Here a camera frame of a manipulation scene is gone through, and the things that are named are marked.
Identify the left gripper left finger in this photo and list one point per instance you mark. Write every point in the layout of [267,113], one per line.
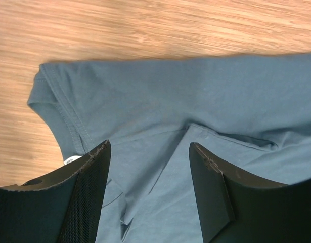
[61,206]

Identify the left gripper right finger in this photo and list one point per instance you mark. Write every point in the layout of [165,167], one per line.
[235,205]

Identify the grey-blue t shirt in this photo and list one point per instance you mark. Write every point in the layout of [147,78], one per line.
[252,111]

